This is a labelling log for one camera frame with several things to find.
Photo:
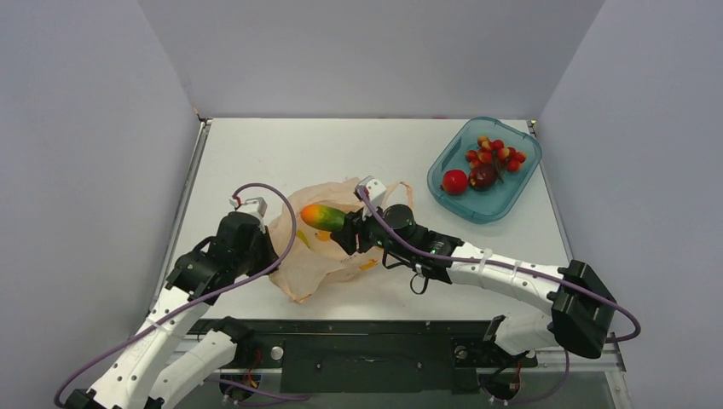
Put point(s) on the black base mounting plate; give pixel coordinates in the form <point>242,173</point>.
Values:
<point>365,356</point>

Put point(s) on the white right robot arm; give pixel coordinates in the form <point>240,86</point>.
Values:
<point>574,308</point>

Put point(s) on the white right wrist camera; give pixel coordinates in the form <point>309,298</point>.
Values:
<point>371,192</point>

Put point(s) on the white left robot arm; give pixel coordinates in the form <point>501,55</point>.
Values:
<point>128,382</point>

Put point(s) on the red fake grape bunch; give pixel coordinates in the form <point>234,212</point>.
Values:
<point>497,153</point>

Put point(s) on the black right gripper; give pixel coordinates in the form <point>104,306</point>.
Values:
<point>355,233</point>

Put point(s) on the yellow green fake mango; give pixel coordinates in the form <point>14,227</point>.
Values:
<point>323,217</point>

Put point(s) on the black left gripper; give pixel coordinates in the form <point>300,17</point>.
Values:
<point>271,256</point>

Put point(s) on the orange translucent plastic bag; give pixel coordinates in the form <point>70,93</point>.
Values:
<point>315,259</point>

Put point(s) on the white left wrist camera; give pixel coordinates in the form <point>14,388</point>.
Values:
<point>255,207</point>

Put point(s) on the red fake apple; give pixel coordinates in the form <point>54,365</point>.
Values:
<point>454,182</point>

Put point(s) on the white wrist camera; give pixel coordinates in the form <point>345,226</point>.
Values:
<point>371,192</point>
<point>255,207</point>

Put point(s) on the dark purple fake fruit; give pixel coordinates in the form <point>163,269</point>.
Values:
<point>482,177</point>

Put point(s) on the teal plastic tray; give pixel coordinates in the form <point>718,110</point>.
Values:
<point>495,202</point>

